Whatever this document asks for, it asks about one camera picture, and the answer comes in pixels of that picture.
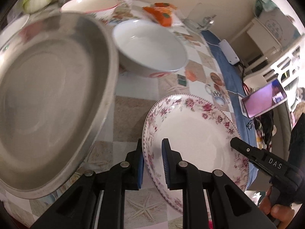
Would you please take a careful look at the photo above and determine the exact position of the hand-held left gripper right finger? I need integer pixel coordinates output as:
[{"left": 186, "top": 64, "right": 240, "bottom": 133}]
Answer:
[{"left": 161, "top": 138, "right": 278, "bottom": 229}]

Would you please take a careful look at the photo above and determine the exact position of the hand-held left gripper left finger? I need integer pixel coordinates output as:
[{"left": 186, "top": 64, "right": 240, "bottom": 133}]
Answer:
[{"left": 31, "top": 138, "right": 145, "bottom": 229}]

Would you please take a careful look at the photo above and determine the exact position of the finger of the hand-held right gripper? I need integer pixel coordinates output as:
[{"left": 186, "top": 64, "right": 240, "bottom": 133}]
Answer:
[{"left": 230, "top": 137, "right": 268, "bottom": 172}]

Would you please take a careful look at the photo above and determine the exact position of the floral plate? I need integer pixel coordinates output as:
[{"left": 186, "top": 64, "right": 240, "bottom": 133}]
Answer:
[{"left": 142, "top": 94, "right": 250, "bottom": 216}]

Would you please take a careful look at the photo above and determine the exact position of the steel basin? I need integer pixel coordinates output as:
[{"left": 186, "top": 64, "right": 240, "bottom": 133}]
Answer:
[{"left": 0, "top": 11, "right": 120, "bottom": 199}]

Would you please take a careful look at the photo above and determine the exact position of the white bowl with red rim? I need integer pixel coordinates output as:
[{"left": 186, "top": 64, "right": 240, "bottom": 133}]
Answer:
[{"left": 60, "top": 0, "right": 120, "bottom": 21}]

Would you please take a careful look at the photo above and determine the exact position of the plain white bowl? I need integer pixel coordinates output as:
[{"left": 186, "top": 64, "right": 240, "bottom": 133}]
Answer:
[{"left": 0, "top": 13, "right": 30, "bottom": 50}]

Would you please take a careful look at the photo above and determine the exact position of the person's right hand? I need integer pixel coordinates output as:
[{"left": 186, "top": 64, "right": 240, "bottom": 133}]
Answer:
[{"left": 258, "top": 186, "right": 296, "bottom": 229}]

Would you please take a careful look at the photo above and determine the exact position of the smartphone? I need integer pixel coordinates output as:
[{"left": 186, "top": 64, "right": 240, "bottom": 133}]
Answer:
[{"left": 239, "top": 79, "right": 287, "bottom": 119}]

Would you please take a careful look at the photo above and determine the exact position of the checked tablecloth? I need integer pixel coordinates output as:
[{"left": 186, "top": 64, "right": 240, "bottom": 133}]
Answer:
[{"left": 0, "top": 0, "right": 260, "bottom": 229}]

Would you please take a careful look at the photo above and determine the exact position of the white power adapter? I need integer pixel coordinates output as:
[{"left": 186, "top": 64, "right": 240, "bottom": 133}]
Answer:
[{"left": 218, "top": 39, "right": 240, "bottom": 65}]

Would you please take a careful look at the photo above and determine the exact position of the white cabinet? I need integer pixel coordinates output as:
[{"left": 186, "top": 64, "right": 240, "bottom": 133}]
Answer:
[{"left": 232, "top": 17, "right": 285, "bottom": 64}]

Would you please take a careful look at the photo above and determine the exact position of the white bowl with blue rim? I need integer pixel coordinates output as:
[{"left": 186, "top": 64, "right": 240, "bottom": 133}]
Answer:
[{"left": 112, "top": 19, "right": 189, "bottom": 78}]

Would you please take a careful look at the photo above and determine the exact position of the glass mug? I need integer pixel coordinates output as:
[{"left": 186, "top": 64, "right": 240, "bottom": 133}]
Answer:
[{"left": 183, "top": 3, "right": 217, "bottom": 32}]

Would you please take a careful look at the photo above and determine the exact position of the orange snack packet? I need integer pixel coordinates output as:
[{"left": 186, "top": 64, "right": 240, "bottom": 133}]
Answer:
[
  {"left": 143, "top": 6, "right": 175, "bottom": 27},
  {"left": 152, "top": 2, "right": 178, "bottom": 10}
]

